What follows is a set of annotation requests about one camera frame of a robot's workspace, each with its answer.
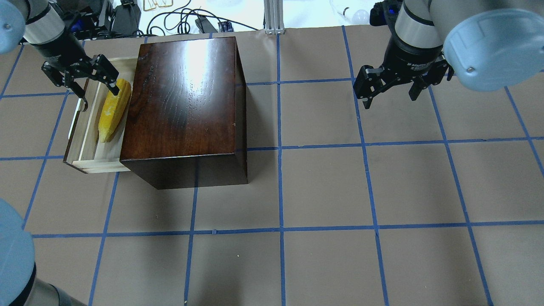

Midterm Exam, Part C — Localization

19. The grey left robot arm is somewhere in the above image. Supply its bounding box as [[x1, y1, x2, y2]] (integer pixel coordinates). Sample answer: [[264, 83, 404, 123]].
[[0, 0, 120, 98]]

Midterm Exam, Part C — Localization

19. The aluminium frame post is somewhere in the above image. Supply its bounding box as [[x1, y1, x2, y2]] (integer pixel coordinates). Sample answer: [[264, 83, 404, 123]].
[[263, 0, 285, 35]]

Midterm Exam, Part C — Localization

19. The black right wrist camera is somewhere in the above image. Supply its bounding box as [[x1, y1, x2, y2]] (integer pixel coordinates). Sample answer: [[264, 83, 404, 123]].
[[369, 0, 403, 27]]

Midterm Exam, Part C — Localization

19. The gold wire rack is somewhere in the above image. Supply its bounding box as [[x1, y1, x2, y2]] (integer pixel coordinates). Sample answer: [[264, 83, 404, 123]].
[[142, 0, 173, 12]]

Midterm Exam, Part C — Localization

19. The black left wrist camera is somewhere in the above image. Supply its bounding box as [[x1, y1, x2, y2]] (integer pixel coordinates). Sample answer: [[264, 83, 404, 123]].
[[62, 11, 99, 40]]

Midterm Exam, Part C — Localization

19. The yellow corn cob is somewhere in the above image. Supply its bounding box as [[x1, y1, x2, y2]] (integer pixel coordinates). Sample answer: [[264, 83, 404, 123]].
[[98, 78, 132, 143]]

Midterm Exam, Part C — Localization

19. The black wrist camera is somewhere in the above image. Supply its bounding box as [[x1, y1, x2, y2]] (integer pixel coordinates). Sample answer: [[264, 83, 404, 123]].
[[369, 0, 403, 27], [62, 11, 99, 40]]

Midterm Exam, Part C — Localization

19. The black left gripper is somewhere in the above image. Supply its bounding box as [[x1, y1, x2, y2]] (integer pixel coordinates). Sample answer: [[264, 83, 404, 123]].
[[32, 31, 120, 99]]

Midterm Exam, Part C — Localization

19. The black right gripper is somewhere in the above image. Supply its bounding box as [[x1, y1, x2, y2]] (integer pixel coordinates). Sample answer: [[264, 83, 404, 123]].
[[352, 28, 454, 110]]

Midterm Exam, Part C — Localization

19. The white light bulb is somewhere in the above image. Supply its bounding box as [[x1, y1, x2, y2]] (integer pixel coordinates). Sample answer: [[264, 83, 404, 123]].
[[329, 0, 370, 25]]

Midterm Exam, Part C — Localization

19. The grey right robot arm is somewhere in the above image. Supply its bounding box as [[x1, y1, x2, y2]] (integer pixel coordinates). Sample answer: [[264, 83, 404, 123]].
[[352, 0, 544, 109]]

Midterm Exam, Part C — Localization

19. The black power adapter with cable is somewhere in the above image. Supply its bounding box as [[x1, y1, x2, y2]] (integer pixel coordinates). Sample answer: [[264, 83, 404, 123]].
[[137, 6, 259, 37]]

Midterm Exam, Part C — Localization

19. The dark wooden drawer cabinet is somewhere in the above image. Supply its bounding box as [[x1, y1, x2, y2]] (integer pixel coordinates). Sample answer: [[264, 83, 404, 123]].
[[120, 37, 248, 190]]

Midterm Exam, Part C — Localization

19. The black equipment pile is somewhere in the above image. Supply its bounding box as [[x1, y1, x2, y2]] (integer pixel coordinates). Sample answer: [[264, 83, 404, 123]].
[[49, 0, 141, 40]]

